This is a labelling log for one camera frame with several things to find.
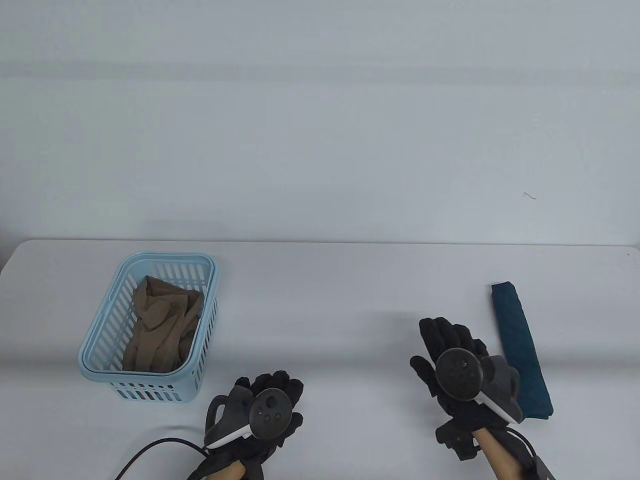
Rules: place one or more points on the black and white controller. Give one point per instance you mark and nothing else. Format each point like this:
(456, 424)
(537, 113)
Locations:
(457, 375)
(270, 412)

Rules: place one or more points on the dark teal shorts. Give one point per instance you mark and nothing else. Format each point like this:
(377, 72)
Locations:
(520, 350)

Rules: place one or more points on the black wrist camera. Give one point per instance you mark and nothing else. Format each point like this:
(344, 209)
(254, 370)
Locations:
(457, 440)

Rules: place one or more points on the light blue plastic basket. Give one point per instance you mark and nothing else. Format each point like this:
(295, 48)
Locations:
(95, 367)

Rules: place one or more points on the person's left forearm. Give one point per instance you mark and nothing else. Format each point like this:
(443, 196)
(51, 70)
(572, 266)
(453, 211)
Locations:
(227, 471)

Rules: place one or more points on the person's right hand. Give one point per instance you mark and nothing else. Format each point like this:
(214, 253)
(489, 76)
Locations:
(440, 335)

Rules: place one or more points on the person's left hand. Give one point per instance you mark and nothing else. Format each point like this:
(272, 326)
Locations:
(270, 385)

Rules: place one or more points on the tan garment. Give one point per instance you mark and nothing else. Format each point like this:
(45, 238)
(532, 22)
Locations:
(160, 325)

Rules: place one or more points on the black forearm sensor box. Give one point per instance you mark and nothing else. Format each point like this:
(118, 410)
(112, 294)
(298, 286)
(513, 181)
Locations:
(540, 467)

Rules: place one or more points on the person's right forearm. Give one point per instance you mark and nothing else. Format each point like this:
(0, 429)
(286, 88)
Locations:
(497, 455)

